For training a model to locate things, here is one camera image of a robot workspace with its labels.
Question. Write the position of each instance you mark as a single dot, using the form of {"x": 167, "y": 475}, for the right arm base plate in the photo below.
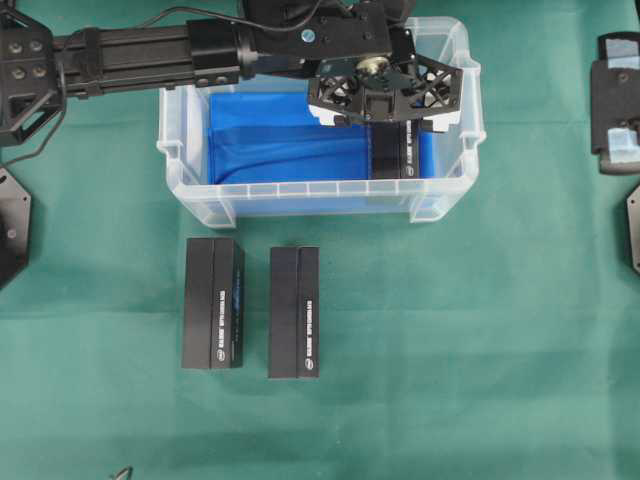
{"x": 633, "y": 216}

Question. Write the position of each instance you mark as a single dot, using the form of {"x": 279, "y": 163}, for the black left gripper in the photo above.
{"x": 382, "y": 90}

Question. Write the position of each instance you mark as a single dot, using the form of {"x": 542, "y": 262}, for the black D415 box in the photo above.
{"x": 294, "y": 326}

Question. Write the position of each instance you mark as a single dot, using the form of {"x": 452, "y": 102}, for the black D435i box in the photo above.
{"x": 395, "y": 155}
{"x": 213, "y": 326}

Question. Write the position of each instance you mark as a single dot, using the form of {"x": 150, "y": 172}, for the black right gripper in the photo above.
{"x": 614, "y": 102}

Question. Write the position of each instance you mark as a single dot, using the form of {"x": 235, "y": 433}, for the blue liner sheet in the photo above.
{"x": 272, "y": 137}

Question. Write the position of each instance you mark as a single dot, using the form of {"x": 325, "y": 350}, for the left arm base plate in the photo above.
{"x": 15, "y": 224}

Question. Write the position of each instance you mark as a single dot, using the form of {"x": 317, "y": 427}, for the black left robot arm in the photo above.
{"x": 359, "y": 61}

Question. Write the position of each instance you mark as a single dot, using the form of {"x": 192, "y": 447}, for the thin dark bottom object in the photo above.
{"x": 124, "y": 473}

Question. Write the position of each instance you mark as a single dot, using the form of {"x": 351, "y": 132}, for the clear plastic storage case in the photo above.
{"x": 185, "y": 117}

